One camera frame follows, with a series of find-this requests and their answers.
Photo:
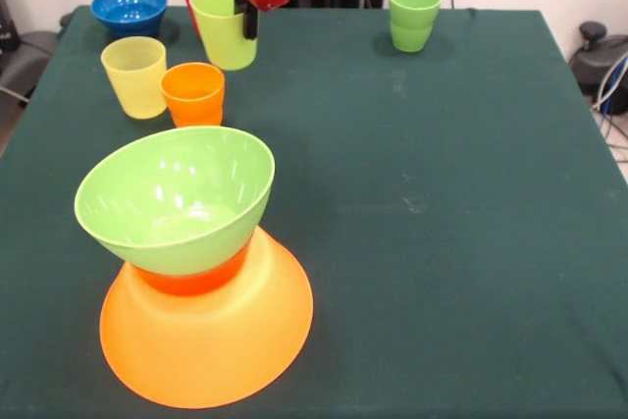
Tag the lime cup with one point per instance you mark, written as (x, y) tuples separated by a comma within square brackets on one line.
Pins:
[(221, 41)]

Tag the orange cup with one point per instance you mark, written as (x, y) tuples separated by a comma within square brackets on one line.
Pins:
[(193, 100)]

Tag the green bowl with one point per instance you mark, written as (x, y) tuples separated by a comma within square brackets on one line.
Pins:
[(172, 193)]

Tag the red-orange bowl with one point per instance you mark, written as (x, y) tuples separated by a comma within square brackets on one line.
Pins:
[(196, 281)]

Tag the large orange bowl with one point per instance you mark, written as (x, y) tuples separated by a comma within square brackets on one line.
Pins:
[(206, 340)]

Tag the blue bowl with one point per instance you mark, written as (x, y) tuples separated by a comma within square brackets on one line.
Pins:
[(127, 12)]

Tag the yellow cup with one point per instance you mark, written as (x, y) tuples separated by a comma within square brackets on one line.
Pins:
[(135, 80)]

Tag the green cup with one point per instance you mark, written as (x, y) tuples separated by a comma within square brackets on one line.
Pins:
[(414, 21)]

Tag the black equipment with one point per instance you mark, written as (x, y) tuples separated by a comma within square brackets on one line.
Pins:
[(6, 16)]

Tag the dark green tablecloth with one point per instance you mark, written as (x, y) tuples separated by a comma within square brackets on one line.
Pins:
[(441, 267)]

